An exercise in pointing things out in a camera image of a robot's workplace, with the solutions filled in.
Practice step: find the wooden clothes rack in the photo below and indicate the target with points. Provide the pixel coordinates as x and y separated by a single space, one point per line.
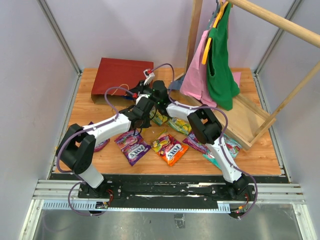
246 122

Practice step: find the red paper bag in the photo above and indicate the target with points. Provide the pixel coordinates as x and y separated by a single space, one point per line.
113 73

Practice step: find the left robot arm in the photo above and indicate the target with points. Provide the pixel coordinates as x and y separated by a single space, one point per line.
78 144

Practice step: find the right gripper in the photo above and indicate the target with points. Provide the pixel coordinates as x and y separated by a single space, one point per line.
141 87

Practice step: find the green snack packet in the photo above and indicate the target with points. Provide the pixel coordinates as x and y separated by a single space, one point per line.
179 125

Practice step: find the orange Fox's candy packet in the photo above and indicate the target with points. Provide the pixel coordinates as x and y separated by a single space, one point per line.
168 147

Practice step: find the yellow hanger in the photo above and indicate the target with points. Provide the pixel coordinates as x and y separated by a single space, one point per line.
213 31

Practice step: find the pink shirt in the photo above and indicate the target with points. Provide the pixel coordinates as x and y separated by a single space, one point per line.
195 81

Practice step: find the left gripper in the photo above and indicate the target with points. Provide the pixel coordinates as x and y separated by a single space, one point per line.
147 124

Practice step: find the purple Fox's packet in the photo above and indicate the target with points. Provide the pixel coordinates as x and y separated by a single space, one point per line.
132 145
101 145

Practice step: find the teal hanger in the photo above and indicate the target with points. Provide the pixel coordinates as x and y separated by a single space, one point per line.
219 4

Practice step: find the purple snack packet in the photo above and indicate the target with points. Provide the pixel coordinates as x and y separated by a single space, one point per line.
193 142

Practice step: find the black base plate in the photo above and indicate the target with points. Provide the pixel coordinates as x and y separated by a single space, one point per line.
158 192

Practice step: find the teal Fox's candy packet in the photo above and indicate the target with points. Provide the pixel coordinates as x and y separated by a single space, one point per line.
232 145

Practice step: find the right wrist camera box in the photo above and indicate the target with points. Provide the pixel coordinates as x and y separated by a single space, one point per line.
149 76

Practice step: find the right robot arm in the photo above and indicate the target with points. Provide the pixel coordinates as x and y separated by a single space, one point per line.
205 126

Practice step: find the green shirt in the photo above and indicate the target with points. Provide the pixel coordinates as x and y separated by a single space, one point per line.
220 81

